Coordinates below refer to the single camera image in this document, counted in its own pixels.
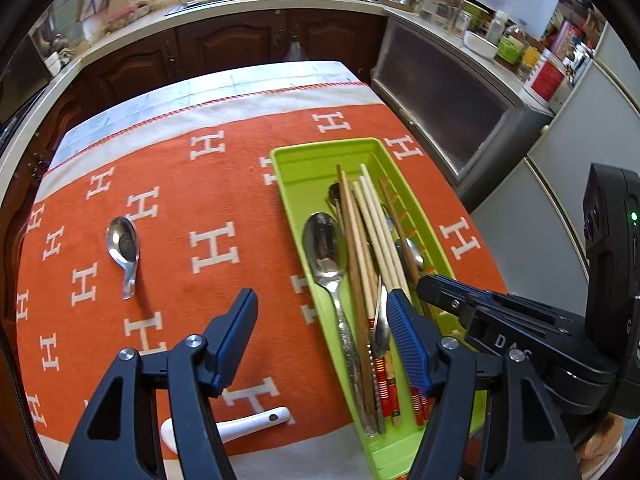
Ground pink lidded container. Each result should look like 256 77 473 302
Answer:
105 7 139 32

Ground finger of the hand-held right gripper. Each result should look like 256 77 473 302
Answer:
430 273 494 299
417 276 494 336

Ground white ceramic spoon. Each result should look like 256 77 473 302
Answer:
160 406 292 459

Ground grey grid table cover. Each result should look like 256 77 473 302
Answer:
52 60 368 161

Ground white kitchen countertop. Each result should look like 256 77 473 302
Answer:
0 0 551 171

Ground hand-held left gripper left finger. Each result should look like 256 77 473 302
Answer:
57 287 260 480

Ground red and white tub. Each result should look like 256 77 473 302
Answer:
522 50 569 107

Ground thin reddish wooden chopstick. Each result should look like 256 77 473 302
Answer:
377 177 436 321

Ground short steel soup spoon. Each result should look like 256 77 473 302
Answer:
106 216 141 301

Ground green plastic tray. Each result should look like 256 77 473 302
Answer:
270 137 493 471

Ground small steel spoon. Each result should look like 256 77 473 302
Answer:
396 236 427 281

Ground grey refrigerator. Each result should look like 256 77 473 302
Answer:
470 25 640 311

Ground white bowl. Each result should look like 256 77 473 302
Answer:
462 30 501 59

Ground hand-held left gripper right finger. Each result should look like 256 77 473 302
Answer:
386 288 585 480

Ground brown wooden cabinets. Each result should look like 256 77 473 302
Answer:
0 10 388 221

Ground green label bottle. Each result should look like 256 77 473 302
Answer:
495 25 526 69

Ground glass pitcher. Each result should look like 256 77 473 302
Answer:
417 0 459 27

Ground orange printed cloth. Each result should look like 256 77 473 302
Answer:
15 80 511 466

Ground person's right hand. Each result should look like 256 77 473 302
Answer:
575 416 627 464

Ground steel front cabinet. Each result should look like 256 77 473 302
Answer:
370 12 553 211

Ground golden chopstick red patterned end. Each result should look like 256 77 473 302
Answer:
342 172 403 423

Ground white plastic bottle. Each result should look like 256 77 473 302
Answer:
485 10 509 46

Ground large steel spoon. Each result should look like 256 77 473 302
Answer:
302 211 381 436

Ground beige chopsticks pair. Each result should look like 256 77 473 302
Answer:
336 164 396 426

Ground steel sink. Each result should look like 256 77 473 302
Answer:
165 0 282 16

